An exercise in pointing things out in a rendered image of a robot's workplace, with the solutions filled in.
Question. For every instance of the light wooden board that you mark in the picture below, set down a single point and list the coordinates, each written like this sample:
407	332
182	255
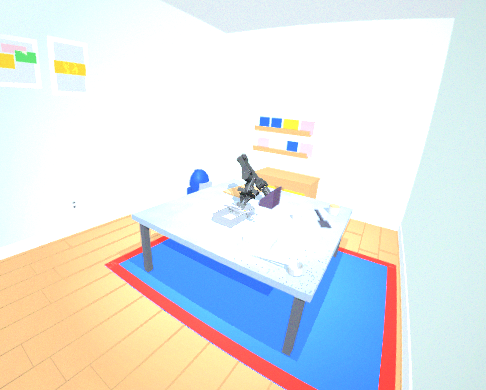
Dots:
234	192

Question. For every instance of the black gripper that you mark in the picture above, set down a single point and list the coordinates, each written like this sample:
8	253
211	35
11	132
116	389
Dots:
245	194

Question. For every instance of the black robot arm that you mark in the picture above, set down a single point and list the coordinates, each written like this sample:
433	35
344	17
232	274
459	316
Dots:
250	176

